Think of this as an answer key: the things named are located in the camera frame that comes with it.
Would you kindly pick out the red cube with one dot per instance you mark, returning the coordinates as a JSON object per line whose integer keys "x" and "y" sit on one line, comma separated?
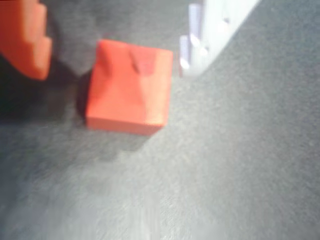
{"x": 127, "y": 95}

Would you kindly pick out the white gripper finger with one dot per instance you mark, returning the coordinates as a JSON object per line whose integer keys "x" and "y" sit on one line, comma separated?
{"x": 215, "y": 27}

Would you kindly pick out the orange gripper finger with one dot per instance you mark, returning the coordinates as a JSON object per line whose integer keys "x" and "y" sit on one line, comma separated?
{"x": 22, "y": 35}

